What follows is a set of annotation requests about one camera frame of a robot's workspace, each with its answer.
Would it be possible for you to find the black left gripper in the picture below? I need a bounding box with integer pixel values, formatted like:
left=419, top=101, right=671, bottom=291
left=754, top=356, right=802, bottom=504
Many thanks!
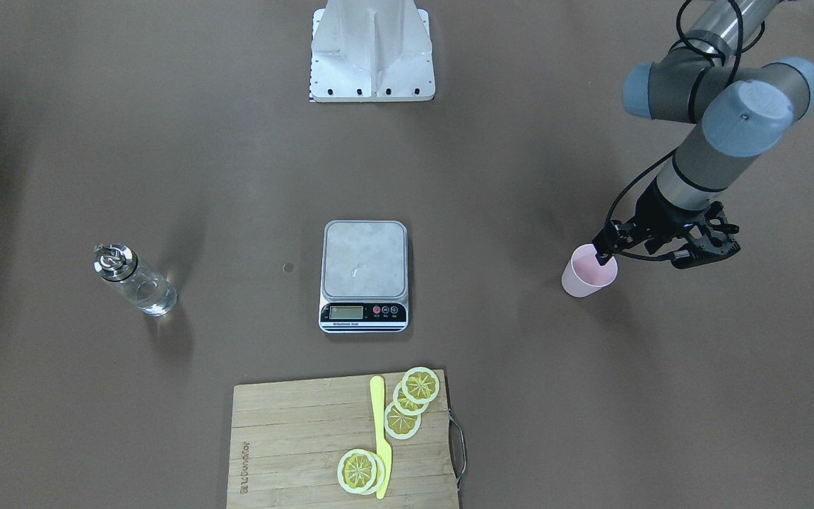
left=594, top=183, right=741, bottom=269

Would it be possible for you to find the pink plastic cup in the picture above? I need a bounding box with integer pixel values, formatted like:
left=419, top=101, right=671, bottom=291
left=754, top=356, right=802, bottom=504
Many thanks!
left=561, top=244, right=619, bottom=298

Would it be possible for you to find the glass sauce bottle steel cap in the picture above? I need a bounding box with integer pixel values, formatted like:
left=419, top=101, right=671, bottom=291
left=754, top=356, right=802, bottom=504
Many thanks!
left=93, top=244, right=178, bottom=316

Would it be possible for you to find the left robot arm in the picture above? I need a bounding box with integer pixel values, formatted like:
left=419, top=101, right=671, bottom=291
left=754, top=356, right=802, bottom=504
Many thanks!
left=592, top=1, right=814, bottom=269

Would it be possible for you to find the silver kitchen scale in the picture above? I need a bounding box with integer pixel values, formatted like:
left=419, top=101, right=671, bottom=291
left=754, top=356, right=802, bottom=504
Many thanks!
left=317, top=220, right=410, bottom=333

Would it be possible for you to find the lemon slice middle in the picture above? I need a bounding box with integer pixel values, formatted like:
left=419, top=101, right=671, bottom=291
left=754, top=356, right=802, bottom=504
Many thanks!
left=393, top=382, right=429, bottom=416

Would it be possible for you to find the lemon slice lower of stack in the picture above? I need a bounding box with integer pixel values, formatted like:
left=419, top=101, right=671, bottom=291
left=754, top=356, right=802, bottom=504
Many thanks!
left=382, top=403, right=421, bottom=440

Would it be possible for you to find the yellow plastic knife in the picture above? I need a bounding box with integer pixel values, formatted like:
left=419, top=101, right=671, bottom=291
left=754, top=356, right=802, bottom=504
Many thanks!
left=370, top=375, right=393, bottom=500

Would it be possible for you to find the lemon slice under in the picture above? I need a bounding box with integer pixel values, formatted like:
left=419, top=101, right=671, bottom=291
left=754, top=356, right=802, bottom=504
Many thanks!
left=364, top=453, right=387, bottom=496

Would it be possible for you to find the lemon slice front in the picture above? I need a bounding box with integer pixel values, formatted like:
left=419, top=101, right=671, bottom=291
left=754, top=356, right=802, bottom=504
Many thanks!
left=336, top=448, right=376, bottom=495

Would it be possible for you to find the bamboo cutting board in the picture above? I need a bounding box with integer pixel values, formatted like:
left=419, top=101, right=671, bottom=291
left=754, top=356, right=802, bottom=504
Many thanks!
left=226, top=369, right=461, bottom=508

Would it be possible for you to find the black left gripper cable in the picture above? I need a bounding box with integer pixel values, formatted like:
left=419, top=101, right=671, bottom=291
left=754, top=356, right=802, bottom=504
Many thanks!
left=603, top=0, right=768, bottom=264

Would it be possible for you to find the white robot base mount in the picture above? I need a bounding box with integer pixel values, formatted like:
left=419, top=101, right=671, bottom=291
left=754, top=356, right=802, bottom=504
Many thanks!
left=308, top=1, right=436, bottom=103

